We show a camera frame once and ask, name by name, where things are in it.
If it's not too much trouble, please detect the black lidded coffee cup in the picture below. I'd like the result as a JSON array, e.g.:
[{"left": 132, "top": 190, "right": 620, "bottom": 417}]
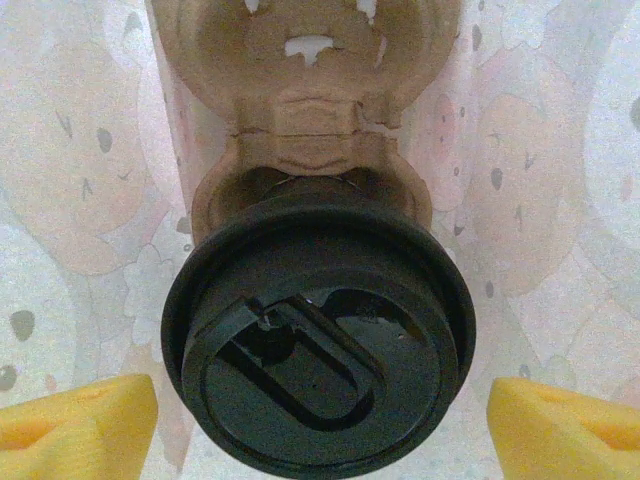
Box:
[{"left": 159, "top": 167, "right": 476, "bottom": 470}]

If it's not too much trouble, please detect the brown pulp cup carrier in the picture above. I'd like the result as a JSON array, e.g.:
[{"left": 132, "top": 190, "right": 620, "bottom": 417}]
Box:
[{"left": 164, "top": 0, "right": 461, "bottom": 251}]

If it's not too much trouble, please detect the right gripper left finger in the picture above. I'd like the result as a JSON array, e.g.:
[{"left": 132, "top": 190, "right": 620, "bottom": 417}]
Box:
[{"left": 0, "top": 372, "right": 160, "bottom": 480}]

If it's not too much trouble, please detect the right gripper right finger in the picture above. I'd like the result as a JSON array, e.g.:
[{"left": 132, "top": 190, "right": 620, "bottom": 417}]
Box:
[{"left": 487, "top": 377, "right": 640, "bottom": 480}]

